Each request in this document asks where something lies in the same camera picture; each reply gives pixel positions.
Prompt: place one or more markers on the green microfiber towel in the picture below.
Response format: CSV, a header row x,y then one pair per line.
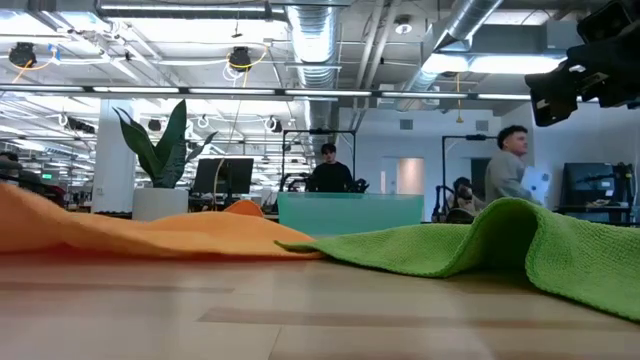
x,y
575,250

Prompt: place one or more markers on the orange microfiber towel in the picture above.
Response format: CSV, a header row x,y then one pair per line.
x,y
150,235

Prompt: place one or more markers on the black background robot arm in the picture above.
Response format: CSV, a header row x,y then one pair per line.
x,y
360,186

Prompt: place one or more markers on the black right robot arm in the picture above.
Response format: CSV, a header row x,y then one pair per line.
x,y
610,75

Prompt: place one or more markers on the teal translucent plastic basket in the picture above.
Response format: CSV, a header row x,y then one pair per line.
x,y
350,215

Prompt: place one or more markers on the white flat object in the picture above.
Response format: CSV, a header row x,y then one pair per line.
x,y
536,184

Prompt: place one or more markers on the person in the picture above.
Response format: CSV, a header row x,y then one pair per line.
x,y
462,197
505,172
330,177

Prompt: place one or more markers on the black background monitor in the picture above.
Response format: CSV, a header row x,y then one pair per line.
x,y
225,175
587,182

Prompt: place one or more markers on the black ceiling-mounted device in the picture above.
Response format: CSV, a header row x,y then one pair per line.
x,y
22,54
240,58

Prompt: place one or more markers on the green snake plant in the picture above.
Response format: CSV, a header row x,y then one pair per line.
x,y
167,155

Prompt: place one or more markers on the white pillar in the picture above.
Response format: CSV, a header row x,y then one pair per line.
x,y
102,160

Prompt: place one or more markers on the black metal stand frame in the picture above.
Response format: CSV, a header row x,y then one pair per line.
x,y
443,165

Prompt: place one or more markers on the black aluminium table frame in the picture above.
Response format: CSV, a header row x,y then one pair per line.
x,y
100,215

